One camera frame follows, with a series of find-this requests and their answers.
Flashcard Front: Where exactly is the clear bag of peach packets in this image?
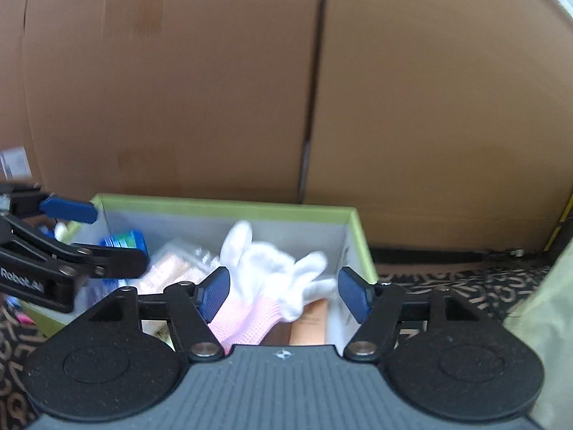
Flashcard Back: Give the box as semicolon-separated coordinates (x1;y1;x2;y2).
134;239;223;297

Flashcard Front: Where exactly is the beige fabric bag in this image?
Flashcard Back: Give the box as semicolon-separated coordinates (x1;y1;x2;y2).
501;228;573;430

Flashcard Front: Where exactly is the large brown cardboard box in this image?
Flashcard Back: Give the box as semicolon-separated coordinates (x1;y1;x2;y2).
0;0;332;204

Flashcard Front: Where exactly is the copper brown box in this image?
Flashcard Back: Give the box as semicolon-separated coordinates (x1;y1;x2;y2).
289;298;332;347

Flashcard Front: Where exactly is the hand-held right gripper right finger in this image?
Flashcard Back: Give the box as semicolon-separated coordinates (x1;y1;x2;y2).
338;266;482;363

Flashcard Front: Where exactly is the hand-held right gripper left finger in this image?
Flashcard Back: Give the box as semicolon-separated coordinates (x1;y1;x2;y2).
87;266;232;363

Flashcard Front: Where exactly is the white glove with pink cuff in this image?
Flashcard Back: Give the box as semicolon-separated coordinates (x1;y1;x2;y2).
206;220;337;357

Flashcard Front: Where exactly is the black patterned mat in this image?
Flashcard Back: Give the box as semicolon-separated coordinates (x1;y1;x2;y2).
0;257;558;430

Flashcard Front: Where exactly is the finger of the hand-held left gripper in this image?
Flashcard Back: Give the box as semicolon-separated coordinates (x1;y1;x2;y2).
0;183;98;225
0;215;150;280

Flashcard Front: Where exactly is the green cardboard box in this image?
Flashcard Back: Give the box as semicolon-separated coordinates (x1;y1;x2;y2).
20;193;379;351

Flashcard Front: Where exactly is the blue mint box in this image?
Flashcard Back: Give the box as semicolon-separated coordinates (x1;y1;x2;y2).
98;230;151;257

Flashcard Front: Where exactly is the white shipping label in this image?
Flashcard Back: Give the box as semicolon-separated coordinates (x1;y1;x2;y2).
0;147;32;179

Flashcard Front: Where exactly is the black box with yellow strap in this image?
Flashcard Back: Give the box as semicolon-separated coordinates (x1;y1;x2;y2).
544;193;573;252

